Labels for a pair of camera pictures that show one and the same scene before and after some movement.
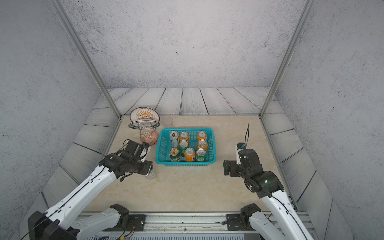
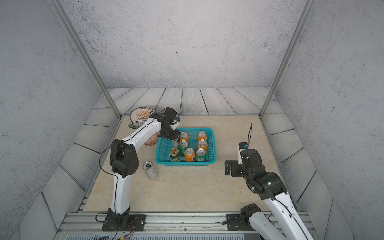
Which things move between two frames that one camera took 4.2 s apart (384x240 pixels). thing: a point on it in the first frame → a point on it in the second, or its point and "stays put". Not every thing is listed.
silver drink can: x=151 y=175 stays put
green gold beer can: x=174 y=154 stays put
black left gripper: x=148 y=168 → x=175 y=137
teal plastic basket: x=163 y=147 stays put
